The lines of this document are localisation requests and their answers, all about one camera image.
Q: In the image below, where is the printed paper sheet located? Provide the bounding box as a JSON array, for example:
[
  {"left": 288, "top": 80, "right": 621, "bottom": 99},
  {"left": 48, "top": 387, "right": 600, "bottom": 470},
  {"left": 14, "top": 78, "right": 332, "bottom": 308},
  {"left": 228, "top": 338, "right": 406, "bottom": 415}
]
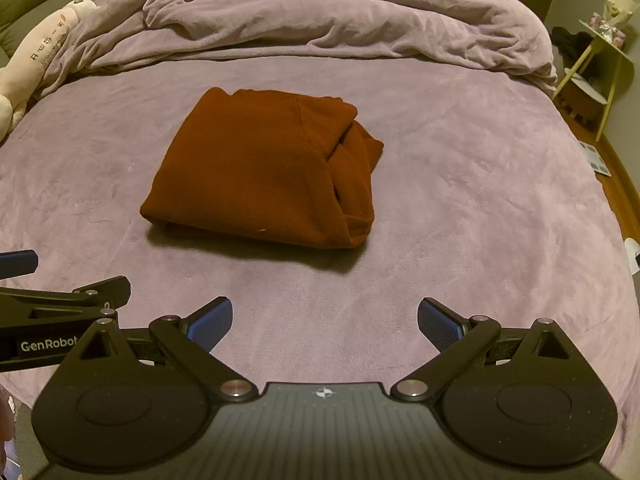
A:
[{"left": 579, "top": 140, "right": 614, "bottom": 179}]

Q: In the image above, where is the dark cloth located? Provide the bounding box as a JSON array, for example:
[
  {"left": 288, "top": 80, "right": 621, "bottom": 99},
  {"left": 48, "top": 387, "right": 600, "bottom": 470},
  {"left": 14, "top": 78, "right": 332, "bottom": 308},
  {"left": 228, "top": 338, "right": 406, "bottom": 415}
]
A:
[{"left": 551, "top": 27, "right": 597, "bottom": 67}]

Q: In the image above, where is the purple bed sheet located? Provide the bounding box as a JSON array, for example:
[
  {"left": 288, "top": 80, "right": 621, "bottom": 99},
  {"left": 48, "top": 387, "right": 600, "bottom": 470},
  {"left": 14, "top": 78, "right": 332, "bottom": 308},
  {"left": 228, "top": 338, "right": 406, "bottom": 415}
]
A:
[{"left": 0, "top": 53, "right": 640, "bottom": 461}]

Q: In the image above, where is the purple crumpled duvet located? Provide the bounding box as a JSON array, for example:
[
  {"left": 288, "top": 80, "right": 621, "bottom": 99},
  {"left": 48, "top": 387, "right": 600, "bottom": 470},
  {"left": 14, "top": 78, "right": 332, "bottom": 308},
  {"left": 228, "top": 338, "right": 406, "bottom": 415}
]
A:
[{"left": 39, "top": 0, "right": 559, "bottom": 100}]

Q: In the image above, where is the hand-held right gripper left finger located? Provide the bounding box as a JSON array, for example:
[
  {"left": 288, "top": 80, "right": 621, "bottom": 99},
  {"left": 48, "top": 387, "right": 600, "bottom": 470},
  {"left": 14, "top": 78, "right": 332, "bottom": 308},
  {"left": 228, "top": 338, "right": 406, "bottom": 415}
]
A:
[{"left": 75, "top": 296, "right": 259, "bottom": 404}]

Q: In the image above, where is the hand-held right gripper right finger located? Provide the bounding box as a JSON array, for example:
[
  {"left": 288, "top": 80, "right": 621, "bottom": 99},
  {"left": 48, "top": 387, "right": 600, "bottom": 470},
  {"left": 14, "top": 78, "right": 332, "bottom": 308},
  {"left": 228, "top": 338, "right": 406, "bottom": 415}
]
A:
[{"left": 390, "top": 297, "right": 576, "bottom": 404}]

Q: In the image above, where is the white paper bag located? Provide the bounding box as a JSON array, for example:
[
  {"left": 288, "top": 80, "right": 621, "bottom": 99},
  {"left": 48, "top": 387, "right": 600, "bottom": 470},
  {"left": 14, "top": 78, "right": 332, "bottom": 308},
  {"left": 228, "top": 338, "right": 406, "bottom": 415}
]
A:
[{"left": 624, "top": 237, "right": 640, "bottom": 277}]

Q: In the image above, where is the rust brown knit sweater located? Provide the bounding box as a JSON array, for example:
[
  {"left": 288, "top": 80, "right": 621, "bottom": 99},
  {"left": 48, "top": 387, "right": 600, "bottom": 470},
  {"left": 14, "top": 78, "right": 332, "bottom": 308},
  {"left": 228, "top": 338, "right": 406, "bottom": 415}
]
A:
[{"left": 139, "top": 87, "right": 385, "bottom": 251}]

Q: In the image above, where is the wrapped flower bouquet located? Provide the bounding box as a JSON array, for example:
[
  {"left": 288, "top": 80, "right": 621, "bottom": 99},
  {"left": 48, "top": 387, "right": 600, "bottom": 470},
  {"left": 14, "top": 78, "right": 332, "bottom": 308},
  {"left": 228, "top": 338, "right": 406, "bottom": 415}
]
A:
[{"left": 590, "top": 0, "right": 637, "bottom": 50}]

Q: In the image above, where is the cream plush toy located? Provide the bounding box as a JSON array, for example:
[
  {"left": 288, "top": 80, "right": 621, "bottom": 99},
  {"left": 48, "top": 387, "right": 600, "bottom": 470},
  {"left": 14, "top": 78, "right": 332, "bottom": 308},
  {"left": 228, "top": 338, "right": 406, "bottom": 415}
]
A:
[{"left": 0, "top": 0, "right": 99, "bottom": 149}]

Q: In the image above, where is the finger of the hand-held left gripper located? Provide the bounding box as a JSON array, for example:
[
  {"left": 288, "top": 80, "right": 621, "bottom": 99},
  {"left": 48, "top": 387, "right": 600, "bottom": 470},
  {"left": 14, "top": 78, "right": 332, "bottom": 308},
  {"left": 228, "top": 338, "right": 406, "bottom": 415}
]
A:
[
  {"left": 0, "top": 276, "right": 132, "bottom": 332},
  {"left": 0, "top": 249, "right": 39, "bottom": 280}
]

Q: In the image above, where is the yellow side table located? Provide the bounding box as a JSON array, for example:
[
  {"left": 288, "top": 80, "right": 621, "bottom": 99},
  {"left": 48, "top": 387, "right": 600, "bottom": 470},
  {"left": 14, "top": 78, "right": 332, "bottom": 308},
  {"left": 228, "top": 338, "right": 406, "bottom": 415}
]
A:
[{"left": 554, "top": 19, "right": 637, "bottom": 142}]

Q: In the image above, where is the brown wooden stool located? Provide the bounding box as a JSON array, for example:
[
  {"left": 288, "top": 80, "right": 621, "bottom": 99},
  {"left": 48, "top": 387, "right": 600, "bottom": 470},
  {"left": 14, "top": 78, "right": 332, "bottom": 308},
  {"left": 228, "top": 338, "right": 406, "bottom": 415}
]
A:
[{"left": 559, "top": 79, "right": 609, "bottom": 122}]

